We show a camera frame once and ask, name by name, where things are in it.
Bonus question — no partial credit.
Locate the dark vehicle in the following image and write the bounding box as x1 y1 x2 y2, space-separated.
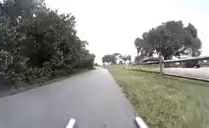
182 60 202 69

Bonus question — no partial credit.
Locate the robot's own part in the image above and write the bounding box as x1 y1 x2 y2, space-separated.
135 116 149 128
65 117 77 128

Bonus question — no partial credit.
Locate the distant group of trees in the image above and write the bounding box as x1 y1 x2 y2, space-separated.
101 52 133 66

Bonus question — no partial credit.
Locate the row of bushes and trees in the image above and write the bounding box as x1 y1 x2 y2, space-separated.
0 0 96 93

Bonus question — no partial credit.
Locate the grey asphalt path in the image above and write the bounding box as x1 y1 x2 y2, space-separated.
0 65 140 128

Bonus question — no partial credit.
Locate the grass field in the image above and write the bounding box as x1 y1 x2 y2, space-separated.
103 64 209 128

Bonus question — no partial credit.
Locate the pale grey road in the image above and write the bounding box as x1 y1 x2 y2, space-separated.
130 65 209 83

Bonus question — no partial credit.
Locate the large dark tree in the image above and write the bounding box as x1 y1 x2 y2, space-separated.
133 20 203 76

